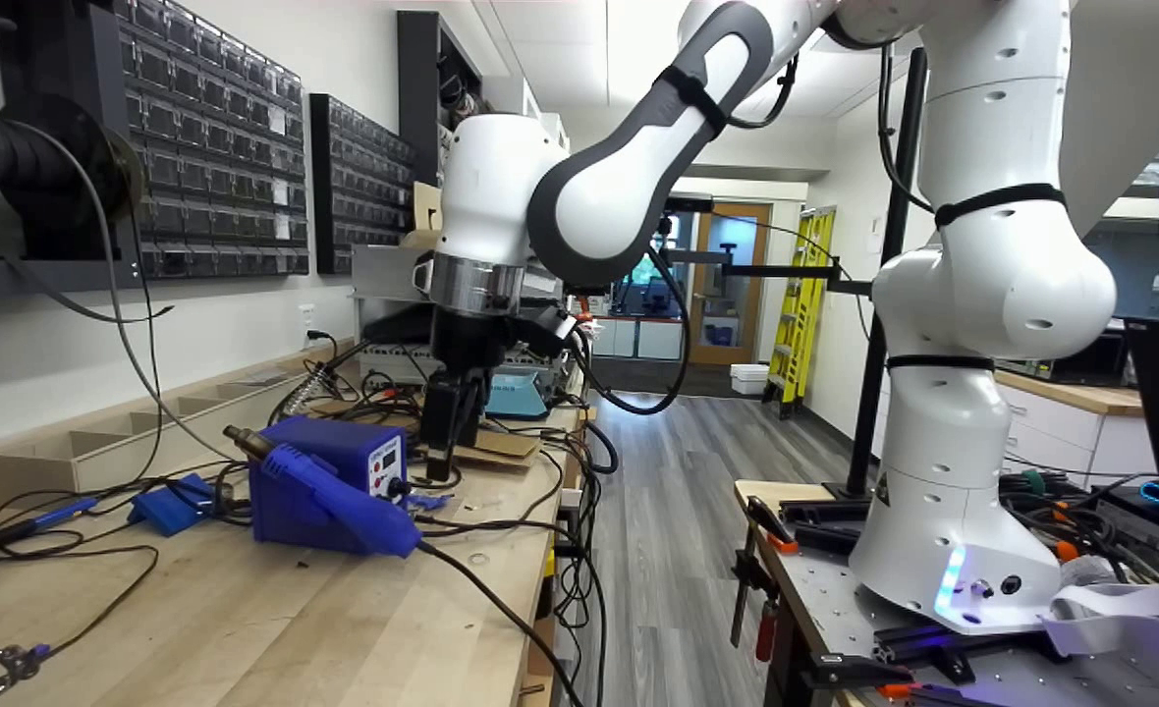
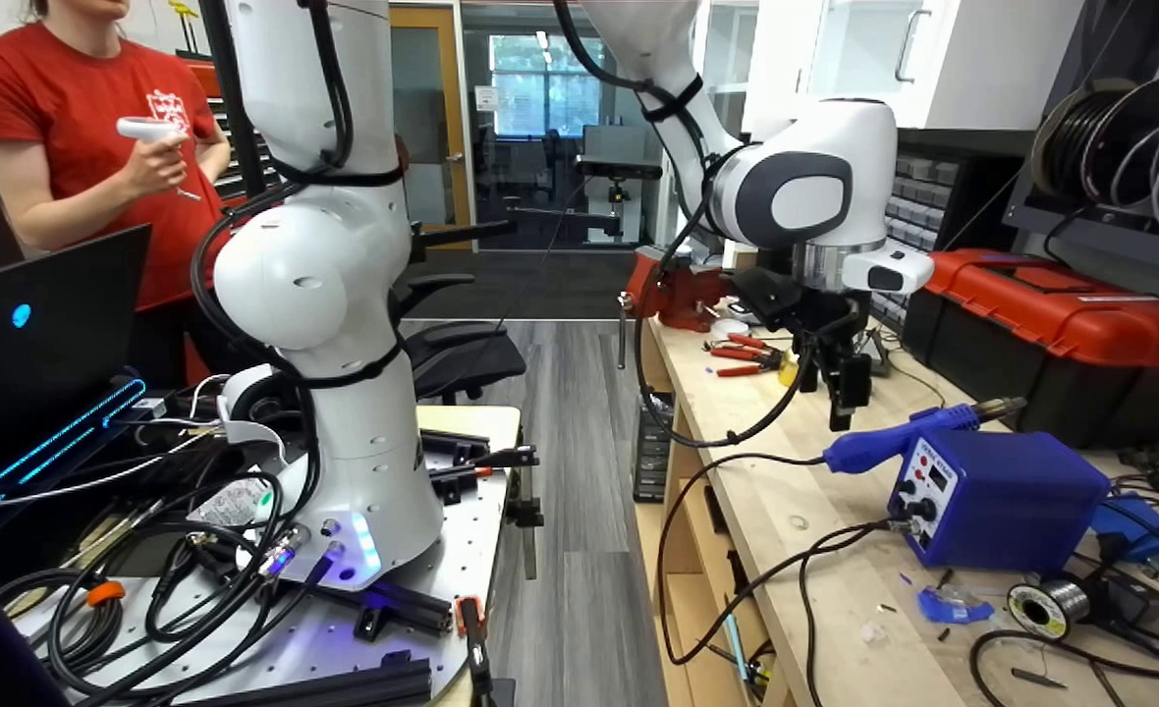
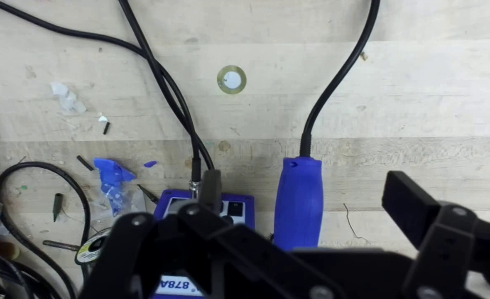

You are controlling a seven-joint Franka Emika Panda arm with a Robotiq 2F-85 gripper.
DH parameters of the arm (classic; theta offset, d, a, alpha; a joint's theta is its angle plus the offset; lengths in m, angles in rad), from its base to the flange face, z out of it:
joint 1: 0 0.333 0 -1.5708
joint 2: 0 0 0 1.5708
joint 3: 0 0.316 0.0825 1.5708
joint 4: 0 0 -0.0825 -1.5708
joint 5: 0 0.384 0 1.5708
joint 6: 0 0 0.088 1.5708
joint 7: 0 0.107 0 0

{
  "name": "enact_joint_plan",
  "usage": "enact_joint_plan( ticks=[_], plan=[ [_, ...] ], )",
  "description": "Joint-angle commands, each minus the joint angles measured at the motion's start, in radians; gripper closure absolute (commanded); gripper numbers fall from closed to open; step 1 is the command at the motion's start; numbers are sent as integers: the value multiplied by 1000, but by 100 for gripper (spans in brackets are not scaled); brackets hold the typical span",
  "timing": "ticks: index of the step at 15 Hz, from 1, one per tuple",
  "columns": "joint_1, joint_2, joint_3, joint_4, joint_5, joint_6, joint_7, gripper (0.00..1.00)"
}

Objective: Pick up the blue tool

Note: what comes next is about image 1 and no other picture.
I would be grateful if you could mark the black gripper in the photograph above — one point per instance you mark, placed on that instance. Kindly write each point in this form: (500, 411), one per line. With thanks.
(466, 337)

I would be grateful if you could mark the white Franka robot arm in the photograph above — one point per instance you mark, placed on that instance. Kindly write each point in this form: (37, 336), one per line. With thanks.
(996, 289)

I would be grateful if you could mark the flat cardboard sheet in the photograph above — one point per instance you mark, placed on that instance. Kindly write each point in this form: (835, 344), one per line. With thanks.
(500, 450)

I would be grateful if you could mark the teal bench device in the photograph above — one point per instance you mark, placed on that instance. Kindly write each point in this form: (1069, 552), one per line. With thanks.
(519, 392)

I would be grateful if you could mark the blue soldering station box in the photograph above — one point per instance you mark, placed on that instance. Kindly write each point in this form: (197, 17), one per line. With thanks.
(345, 444)

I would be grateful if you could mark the small black parts bin rack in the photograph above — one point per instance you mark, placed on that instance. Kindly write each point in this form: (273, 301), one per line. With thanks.
(363, 183)

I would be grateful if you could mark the wooden door with window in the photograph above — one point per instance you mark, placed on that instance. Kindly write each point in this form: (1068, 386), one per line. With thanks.
(708, 280)

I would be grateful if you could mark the white storage bin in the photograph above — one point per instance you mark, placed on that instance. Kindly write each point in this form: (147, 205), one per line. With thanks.
(750, 377)

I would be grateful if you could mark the small blue box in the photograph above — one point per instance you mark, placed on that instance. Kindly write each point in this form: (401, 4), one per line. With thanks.
(176, 505)

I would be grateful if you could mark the flat wooden block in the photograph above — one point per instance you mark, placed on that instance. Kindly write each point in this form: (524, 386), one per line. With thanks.
(779, 491)

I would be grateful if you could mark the black and orange clamp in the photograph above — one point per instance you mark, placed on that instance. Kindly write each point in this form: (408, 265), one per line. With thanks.
(752, 576)

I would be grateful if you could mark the wooden compartment tray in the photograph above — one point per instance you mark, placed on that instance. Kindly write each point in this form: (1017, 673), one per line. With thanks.
(92, 444)

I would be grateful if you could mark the large black parts bin rack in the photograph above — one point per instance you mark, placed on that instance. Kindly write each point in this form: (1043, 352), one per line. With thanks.
(197, 129)

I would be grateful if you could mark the metal robot mounting table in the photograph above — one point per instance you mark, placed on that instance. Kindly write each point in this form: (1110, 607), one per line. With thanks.
(837, 612)

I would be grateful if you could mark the black vertical pole stand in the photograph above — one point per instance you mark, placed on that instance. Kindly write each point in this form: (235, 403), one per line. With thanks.
(885, 262)

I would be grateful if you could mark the white cabinet with wooden top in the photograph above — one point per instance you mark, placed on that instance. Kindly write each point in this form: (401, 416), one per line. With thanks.
(1061, 426)

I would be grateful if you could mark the white crumpled sheet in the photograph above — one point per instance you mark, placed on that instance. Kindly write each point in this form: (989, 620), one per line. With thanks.
(1131, 611)

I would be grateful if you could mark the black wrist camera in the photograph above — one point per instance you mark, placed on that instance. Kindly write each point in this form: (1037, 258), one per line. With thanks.
(539, 336)

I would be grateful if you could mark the tall black wall shelf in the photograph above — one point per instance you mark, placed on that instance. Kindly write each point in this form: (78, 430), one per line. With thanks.
(422, 78)

